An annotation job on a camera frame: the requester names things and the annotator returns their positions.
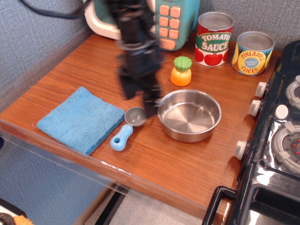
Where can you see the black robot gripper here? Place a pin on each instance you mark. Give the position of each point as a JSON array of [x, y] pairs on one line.
[[139, 63]]

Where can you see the stainless steel pan bowl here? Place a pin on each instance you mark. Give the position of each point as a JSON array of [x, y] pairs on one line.
[[189, 116]]

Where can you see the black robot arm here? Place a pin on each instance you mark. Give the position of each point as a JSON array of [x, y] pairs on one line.
[[134, 19]]

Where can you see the teal toy microwave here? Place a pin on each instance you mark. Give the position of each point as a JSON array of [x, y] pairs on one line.
[[174, 21]]

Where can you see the blue grey toy scoop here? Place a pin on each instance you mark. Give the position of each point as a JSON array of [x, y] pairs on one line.
[[134, 117]]

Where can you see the orange toy carrot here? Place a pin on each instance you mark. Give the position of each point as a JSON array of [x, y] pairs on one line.
[[181, 74]]

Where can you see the blue folded cloth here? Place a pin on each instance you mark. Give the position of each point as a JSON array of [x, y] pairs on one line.
[[82, 121]]

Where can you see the tomato sauce can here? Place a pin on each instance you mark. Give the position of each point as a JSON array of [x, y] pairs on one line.
[[214, 33]]

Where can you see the white stove knob lower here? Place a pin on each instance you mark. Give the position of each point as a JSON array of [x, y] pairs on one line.
[[240, 149]]

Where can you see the white stove knob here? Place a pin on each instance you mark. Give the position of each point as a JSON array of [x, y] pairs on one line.
[[260, 90], [240, 149], [254, 108]]

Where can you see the white stove knob middle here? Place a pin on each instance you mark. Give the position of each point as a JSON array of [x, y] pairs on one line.
[[254, 108]]

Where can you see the pineapple slices can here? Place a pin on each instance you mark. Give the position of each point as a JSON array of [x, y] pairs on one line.
[[252, 52]]

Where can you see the white stove knob upper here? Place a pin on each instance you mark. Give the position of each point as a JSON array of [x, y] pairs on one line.
[[260, 90]]

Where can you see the black toy stove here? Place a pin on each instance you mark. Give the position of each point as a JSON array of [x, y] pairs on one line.
[[268, 191]]

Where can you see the orange object at corner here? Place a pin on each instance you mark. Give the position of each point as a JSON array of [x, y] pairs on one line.
[[7, 219]]

